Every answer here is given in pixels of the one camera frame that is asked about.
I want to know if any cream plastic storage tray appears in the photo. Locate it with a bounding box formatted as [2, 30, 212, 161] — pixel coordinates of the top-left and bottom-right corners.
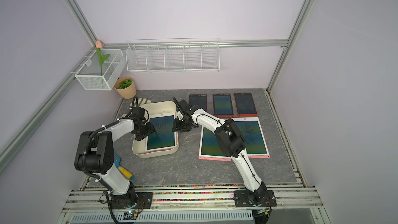
[132, 101, 179, 159]

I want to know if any pink writing tablet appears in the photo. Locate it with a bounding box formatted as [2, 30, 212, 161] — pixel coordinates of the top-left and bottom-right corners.
[145, 113, 177, 153]
[199, 127, 232, 162]

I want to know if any black frame writing tablet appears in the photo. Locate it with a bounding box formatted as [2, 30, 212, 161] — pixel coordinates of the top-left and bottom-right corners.
[189, 94, 208, 112]

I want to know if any large red writing tablet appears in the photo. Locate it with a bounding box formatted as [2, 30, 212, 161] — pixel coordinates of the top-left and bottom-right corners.
[213, 93, 234, 118]

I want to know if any small red writing tablet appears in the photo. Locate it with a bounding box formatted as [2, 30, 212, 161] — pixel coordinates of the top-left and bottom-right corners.
[234, 93, 258, 117]

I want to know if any white writing tablet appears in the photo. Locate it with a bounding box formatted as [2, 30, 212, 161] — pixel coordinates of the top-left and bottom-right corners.
[233, 117, 270, 159]

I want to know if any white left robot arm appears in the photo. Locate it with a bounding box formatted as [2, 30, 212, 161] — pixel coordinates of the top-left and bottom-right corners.
[74, 118, 153, 210]

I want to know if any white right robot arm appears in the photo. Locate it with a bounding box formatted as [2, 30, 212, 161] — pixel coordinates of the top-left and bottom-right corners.
[174, 108, 272, 206]

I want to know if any beige work glove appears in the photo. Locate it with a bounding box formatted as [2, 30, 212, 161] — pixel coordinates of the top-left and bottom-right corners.
[136, 98, 152, 106]

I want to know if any potted green plant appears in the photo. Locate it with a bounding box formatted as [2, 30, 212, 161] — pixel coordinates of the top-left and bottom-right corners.
[114, 77, 137, 99]

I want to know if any artificial pink tulip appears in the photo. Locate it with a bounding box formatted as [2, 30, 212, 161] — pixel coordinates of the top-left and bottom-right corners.
[95, 40, 110, 75]

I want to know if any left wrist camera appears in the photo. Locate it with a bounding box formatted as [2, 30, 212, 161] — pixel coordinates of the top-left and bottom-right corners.
[127, 107, 149, 121]

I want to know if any yellow blue handled tool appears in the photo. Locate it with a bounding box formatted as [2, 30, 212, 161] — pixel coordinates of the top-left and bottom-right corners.
[114, 154, 134, 180]

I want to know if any white wire wall shelf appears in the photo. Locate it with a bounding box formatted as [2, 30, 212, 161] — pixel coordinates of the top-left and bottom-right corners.
[126, 38, 220, 72]

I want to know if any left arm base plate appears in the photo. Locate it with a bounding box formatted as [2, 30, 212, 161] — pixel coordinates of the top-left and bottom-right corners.
[110, 192, 153, 210]

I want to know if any white mesh wall box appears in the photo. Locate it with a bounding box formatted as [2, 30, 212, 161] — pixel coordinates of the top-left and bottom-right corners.
[75, 49, 126, 91]

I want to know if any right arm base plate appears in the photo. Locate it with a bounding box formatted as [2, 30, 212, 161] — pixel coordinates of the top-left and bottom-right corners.
[233, 190, 277, 207]

